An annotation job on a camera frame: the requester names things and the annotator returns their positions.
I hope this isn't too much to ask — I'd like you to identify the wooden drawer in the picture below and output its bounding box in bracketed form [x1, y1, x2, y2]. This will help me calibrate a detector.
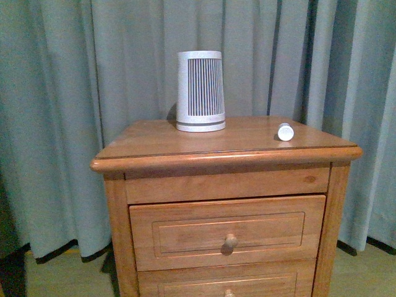
[138, 259, 315, 296]
[129, 195, 325, 271]

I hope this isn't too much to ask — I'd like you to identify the white medicine bottle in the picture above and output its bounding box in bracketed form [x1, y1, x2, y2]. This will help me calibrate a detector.
[277, 123, 295, 142]

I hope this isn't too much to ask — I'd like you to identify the white cylindrical air purifier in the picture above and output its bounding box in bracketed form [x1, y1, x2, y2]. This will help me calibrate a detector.
[176, 51, 226, 132]

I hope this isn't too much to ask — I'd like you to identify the wooden nightstand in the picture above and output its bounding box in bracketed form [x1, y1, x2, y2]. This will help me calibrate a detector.
[90, 116, 362, 296]

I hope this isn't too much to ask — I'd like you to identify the grey curtain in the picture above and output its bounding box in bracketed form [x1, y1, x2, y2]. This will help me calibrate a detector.
[1, 1, 395, 258]

